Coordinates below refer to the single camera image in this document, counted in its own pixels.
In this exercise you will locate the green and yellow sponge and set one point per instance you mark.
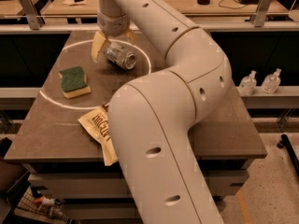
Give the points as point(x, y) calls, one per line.
point(74, 82)

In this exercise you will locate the silver 7up soda can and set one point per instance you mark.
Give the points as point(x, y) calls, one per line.
point(121, 56)

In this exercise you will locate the grey table base cabinet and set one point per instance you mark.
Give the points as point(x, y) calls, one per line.
point(99, 194)

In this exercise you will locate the metal bracket post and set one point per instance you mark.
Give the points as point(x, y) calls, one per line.
point(259, 17)
point(34, 20)

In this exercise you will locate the left metal bracket post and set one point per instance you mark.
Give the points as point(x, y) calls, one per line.
point(34, 20)

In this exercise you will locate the black pole on floor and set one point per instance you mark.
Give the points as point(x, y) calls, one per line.
point(285, 142)

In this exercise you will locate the brown and yellow chip bag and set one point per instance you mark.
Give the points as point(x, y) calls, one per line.
point(96, 125)

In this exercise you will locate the clear sanitizer bottle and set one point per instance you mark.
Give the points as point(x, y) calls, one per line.
point(271, 82)
point(247, 84)

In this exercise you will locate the white circle marking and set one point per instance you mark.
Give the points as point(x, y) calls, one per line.
point(104, 77)

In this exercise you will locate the clear sanitizer bottle right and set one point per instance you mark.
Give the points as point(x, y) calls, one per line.
point(271, 82)

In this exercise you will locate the right metal bracket post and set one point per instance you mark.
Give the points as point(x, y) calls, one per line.
point(259, 17)

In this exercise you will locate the orange and white spray bottle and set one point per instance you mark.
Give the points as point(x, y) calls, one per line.
point(51, 205)

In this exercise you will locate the clear sanitizer bottle left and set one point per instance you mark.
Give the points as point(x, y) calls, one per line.
point(247, 84)

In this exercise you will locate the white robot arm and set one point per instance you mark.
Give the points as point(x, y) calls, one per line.
point(149, 117)

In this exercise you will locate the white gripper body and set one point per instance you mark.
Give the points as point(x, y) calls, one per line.
point(114, 26)

